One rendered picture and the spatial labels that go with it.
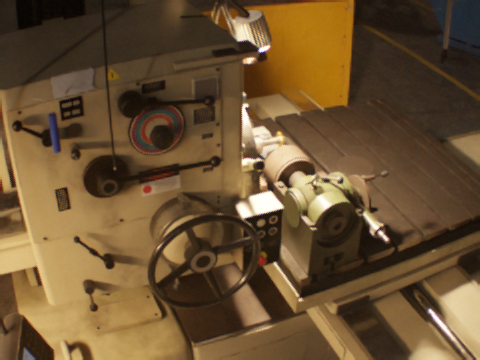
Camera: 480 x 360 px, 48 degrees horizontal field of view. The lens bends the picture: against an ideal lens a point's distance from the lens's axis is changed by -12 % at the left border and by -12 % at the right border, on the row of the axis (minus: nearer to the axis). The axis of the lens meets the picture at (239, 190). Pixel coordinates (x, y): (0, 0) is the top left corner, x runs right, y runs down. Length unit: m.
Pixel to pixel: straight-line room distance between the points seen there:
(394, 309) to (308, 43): 2.81
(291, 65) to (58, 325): 3.05
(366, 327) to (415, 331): 0.24
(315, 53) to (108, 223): 3.31
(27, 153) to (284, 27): 3.28
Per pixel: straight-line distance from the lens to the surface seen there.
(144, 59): 1.76
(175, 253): 1.95
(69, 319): 2.74
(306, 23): 4.81
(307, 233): 2.20
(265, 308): 2.71
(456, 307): 2.73
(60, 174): 1.81
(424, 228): 2.63
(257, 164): 1.97
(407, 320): 2.60
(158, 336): 2.61
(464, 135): 4.42
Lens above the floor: 2.56
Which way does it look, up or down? 35 degrees down
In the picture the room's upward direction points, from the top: straight up
